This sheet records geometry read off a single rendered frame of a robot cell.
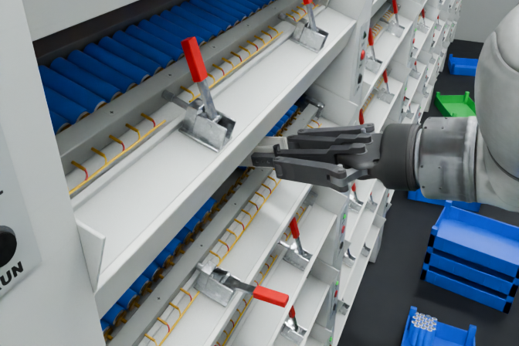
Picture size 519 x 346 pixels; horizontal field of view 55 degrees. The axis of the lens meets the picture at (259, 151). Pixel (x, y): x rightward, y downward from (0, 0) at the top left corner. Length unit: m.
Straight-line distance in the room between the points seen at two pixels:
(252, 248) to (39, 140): 0.39
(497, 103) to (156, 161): 0.25
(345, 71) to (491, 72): 0.50
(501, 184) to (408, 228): 1.68
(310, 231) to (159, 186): 0.57
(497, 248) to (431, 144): 1.42
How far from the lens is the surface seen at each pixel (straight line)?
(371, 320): 1.79
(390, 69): 1.56
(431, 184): 0.54
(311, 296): 1.07
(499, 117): 0.37
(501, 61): 0.35
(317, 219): 0.95
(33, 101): 0.24
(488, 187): 0.53
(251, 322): 0.77
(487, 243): 1.94
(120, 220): 0.35
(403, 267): 1.99
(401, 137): 0.55
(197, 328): 0.53
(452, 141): 0.53
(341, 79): 0.84
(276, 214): 0.65
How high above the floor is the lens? 1.34
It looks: 31 degrees down
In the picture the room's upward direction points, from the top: straight up
